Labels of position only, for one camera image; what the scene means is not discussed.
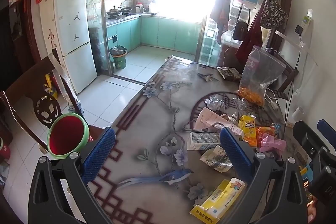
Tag brown paper wrapper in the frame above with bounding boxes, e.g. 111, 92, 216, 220
200, 145, 232, 173

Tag orange snack bag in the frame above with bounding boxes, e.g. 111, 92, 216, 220
256, 126, 276, 147

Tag yellow drink carton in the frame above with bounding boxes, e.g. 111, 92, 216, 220
239, 115, 257, 147

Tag pink strawberry milk carton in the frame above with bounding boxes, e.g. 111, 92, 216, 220
194, 107, 244, 136

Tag yellow white medicine box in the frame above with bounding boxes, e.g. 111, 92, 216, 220
189, 177, 246, 223

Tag silver foil ball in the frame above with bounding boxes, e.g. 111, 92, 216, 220
205, 96, 226, 111

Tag black shoulder bag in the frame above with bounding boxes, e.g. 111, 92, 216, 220
232, 4, 249, 41

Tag red green-rimmed trash bucket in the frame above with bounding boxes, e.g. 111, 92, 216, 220
47, 113, 92, 159

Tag green kitchen trash bin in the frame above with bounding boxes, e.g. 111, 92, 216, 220
109, 46, 127, 69

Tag teal kitchen cabinets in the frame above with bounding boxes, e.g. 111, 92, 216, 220
106, 15, 201, 55

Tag blue yellow toy pad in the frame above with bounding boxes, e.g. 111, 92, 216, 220
300, 164, 313, 188

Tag pink plastic bag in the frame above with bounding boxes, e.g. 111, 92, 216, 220
260, 134, 286, 153

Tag floral tablecloth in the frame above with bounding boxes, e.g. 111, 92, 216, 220
91, 57, 238, 223

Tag wooden chair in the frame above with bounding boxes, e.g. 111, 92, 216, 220
1, 53, 83, 153

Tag dark snack packet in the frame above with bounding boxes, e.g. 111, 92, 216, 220
216, 67, 241, 82

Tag clear plastic zip bag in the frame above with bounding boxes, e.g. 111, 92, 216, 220
238, 46, 286, 106

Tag dark red hanging garment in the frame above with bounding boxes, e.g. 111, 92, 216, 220
235, 11, 263, 65

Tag hanging plaid cloth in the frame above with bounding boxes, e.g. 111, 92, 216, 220
210, 0, 231, 45

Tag white refrigerator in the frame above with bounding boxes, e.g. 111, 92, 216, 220
39, 0, 97, 94

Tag patterned tote bag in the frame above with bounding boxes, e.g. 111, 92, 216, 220
260, 0, 288, 30

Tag black wok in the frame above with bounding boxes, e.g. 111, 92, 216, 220
106, 6, 122, 17

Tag white charger cable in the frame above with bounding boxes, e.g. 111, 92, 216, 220
264, 87, 280, 111

